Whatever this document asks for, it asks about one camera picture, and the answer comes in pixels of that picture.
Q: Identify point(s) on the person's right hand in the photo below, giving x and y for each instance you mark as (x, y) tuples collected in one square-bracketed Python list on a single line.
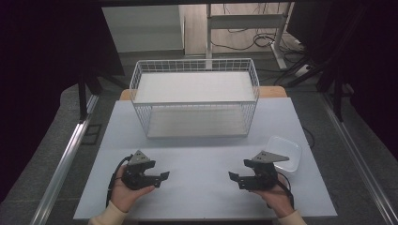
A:
[(277, 197)]

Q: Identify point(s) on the white power strip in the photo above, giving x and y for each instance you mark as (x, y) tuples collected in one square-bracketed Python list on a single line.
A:
[(303, 70)]

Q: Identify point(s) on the aluminium rail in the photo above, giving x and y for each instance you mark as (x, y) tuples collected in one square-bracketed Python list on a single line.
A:
[(65, 165), (359, 162)]

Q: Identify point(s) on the white panel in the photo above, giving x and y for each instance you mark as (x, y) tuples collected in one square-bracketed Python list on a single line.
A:
[(142, 28)]

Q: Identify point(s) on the pale blue table mat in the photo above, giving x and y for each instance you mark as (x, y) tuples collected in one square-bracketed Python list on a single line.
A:
[(200, 168)]

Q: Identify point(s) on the clear square plastic dish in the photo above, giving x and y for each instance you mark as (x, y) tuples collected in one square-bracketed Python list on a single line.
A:
[(286, 151)]

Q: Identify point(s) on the white metal desk frame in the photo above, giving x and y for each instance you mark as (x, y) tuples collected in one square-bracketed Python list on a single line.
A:
[(247, 21)]

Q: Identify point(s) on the person's left hand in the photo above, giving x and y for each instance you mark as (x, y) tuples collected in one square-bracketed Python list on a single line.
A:
[(123, 195)]

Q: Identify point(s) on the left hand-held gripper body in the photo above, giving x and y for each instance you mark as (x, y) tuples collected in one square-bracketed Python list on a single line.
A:
[(137, 175)]

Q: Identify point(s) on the black metal stand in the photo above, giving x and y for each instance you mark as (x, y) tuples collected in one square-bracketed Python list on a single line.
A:
[(338, 97), (83, 97)]

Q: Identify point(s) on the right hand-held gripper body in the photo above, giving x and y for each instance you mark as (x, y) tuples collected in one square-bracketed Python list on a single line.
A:
[(264, 178)]

